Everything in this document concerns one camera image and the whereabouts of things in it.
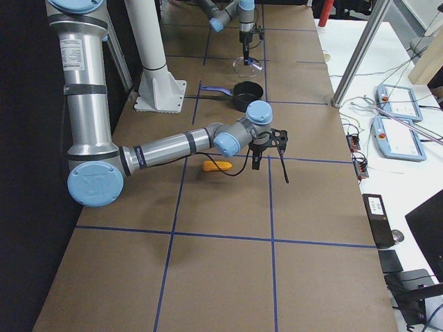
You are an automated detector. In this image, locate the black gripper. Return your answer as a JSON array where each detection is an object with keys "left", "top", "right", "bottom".
[
  {"left": 239, "top": 30, "right": 252, "bottom": 66},
  {"left": 248, "top": 132, "right": 272, "bottom": 169}
]

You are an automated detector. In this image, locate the blue saucepan with handle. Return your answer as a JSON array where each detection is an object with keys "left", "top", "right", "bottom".
[{"left": 200, "top": 81, "right": 264, "bottom": 113}]

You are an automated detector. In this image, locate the yellow corn cob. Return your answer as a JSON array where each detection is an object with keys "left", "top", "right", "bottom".
[{"left": 202, "top": 160, "right": 233, "bottom": 172}]

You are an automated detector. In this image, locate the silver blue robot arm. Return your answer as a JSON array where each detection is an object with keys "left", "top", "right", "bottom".
[
  {"left": 195, "top": 0, "right": 256, "bottom": 66},
  {"left": 46, "top": 1, "right": 276, "bottom": 208}
]

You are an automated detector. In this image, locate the red cylinder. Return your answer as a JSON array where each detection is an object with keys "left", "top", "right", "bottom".
[{"left": 318, "top": 0, "right": 334, "bottom": 28}]

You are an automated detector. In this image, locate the far orange connector block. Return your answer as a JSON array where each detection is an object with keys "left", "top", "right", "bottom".
[{"left": 346, "top": 133, "right": 361, "bottom": 151}]

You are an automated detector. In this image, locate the orange connector block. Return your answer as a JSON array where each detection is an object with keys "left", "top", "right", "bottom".
[
  {"left": 351, "top": 151, "right": 369, "bottom": 181},
  {"left": 346, "top": 133, "right": 361, "bottom": 151}
]

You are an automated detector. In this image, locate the near orange connector block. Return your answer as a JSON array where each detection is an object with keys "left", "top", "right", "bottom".
[{"left": 351, "top": 151, "right": 369, "bottom": 181}]

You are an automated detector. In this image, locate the near blue teach pendant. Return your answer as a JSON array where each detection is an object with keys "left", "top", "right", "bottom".
[{"left": 372, "top": 116, "right": 426, "bottom": 162}]

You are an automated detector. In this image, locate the blue teach pendant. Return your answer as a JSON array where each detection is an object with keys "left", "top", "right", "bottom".
[
  {"left": 372, "top": 116, "right": 426, "bottom": 162},
  {"left": 376, "top": 84, "right": 423, "bottom": 122}
]

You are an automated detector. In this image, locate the black box with label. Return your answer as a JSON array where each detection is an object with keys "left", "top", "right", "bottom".
[{"left": 362, "top": 194, "right": 395, "bottom": 249}]

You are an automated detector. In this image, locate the far blue teach pendant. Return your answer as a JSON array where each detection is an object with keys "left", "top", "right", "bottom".
[{"left": 376, "top": 84, "right": 423, "bottom": 122}]

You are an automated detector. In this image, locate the black monitor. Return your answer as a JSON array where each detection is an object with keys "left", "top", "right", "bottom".
[{"left": 406, "top": 194, "right": 442, "bottom": 281}]

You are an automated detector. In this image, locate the black monitor stand base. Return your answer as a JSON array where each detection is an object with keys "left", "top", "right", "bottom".
[{"left": 384, "top": 269, "right": 442, "bottom": 325}]

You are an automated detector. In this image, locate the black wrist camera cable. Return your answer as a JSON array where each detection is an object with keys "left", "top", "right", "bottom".
[{"left": 193, "top": 131, "right": 290, "bottom": 184}]

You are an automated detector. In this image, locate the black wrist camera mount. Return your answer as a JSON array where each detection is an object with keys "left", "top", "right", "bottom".
[
  {"left": 270, "top": 128, "right": 288, "bottom": 155},
  {"left": 250, "top": 25, "right": 265, "bottom": 40}
]

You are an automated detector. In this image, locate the white camera post with base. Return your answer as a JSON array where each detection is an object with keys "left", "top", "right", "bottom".
[{"left": 125, "top": 0, "right": 187, "bottom": 113}]

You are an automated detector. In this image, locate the aluminium frame post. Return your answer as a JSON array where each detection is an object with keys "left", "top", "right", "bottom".
[{"left": 331, "top": 0, "right": 393, "bottom": 108}]

